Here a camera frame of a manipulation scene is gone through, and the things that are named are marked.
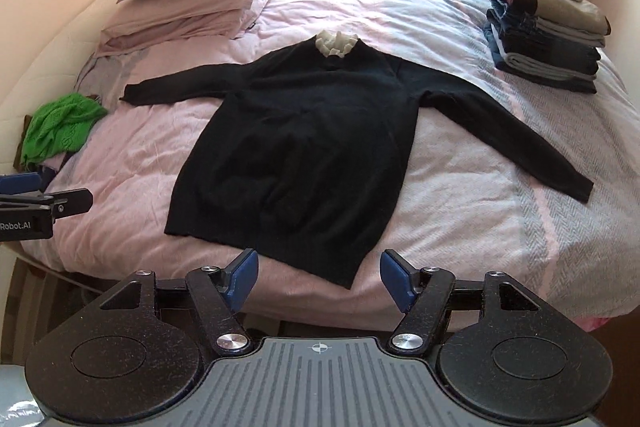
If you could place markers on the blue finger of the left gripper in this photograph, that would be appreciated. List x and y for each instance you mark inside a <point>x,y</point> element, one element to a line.
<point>20,183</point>

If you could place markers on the folded blue jeans stack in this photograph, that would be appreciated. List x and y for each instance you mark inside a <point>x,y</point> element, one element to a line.
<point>518,34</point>

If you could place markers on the green knitted garment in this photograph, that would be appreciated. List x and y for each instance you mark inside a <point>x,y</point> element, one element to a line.
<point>60,126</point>

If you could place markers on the beige folded garment on top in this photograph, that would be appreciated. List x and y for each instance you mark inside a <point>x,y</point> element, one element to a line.
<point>576,14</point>

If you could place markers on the lower pink pillow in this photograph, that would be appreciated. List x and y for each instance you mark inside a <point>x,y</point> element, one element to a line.
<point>229,25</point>

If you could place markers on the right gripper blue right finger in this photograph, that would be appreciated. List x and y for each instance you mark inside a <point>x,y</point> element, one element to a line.
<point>401,280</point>

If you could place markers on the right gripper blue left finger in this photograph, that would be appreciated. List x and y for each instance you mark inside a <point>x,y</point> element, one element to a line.
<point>237,279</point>

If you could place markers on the black sweater with white collar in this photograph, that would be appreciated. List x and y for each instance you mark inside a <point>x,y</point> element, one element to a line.
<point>306,155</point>

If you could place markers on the grey folded garment lower stack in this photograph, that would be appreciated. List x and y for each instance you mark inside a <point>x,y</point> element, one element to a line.
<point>530,66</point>

